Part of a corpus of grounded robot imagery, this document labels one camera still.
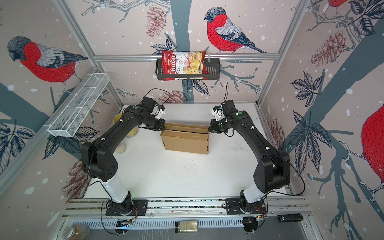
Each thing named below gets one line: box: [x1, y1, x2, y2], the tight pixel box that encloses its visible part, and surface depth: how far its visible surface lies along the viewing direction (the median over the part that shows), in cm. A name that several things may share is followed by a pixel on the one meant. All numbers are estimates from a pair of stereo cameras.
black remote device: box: [277, 213, 304, 223], surface depth 70 cm
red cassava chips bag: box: [162, 50, 208, 81], surface depth 90 cm
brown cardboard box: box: [160, 123, 210, 155], surface depth 86 cm
